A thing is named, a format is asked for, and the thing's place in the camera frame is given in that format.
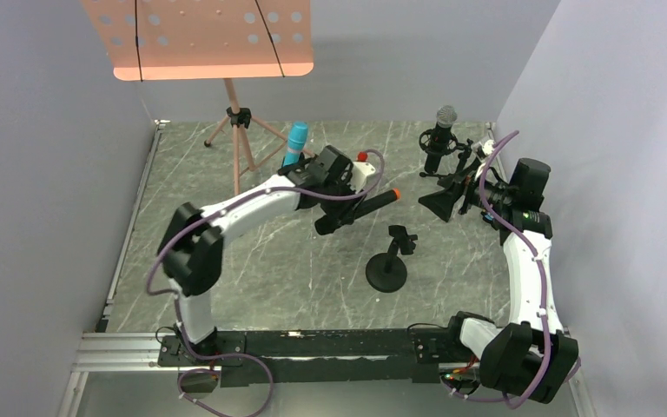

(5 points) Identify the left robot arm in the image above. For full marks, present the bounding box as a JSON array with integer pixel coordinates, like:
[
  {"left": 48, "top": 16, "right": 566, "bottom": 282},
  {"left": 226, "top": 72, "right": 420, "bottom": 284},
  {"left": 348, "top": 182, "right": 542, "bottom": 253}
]
[{"left": 147, "top": 145, "right": 384, "bottom": 354}]

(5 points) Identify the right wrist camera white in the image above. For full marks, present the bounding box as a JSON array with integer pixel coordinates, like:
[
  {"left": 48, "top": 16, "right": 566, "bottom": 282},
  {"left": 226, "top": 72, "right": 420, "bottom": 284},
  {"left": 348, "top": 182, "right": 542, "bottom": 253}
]
[{"left": 474, "top": 138, "right": 496, "bottom": 162}]

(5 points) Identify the blue microphone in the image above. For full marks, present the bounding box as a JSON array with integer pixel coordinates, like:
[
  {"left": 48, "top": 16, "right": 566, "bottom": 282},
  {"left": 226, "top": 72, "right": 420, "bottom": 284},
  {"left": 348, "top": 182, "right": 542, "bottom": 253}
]
[{"left": 281, "top": 122, "right": 308, "bottom": 167}]

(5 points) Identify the black microphone orange tip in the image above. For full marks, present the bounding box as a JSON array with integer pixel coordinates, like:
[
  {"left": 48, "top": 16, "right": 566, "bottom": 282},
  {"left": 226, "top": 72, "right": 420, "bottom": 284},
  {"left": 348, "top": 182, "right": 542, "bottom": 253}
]
[{"left": 314, "top": 189, "right": 400, "bottom": 235}]

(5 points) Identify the black microphone silver grille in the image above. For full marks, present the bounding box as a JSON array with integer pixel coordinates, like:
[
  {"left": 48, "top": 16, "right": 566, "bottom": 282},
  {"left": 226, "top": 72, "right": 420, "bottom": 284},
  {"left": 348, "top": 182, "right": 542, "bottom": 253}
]
[{"left": 424, "top": 105, "right": 458, "bottom": 175}]

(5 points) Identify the black round-base mic stand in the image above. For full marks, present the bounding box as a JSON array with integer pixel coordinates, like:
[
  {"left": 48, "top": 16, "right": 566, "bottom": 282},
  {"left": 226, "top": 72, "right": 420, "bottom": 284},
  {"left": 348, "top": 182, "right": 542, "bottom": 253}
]
[{"left": 277, "top": 153, "right": 310, "bottom": 175}]

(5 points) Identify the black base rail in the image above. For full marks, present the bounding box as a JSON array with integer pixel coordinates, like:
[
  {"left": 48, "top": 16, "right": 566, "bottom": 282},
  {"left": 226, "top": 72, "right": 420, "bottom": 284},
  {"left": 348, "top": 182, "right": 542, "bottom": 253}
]
[{"left": 156, "top": 326, "right": 472, "bottom": 387}]

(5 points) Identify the black tall mic stand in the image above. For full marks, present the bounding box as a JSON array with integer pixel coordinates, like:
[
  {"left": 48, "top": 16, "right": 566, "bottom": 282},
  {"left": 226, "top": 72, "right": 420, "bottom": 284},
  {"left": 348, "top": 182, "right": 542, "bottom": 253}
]
[{"left": 365, "top": 225, "right": 418, "bottom": 294}]

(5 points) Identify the pink music stand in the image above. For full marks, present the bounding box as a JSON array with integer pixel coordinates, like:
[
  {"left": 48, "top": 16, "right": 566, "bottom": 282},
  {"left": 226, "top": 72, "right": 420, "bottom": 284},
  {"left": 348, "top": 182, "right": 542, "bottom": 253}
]
[{"left": 82, "top": 0, "right": 314, "bottom": 191}]

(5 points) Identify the black shock mount tripod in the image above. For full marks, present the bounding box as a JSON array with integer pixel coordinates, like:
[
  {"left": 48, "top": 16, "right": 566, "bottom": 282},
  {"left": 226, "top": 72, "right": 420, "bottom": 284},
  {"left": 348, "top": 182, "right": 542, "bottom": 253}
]
[{"left": 418, "top": 127, "right": 485, "bottom": 191}]

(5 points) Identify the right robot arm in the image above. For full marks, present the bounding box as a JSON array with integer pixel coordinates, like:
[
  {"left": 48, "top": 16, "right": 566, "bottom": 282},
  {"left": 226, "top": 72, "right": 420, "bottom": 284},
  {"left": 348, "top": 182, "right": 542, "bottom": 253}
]
[{"left": 418, "top": 158, "right": 579, "bottom": 404}]

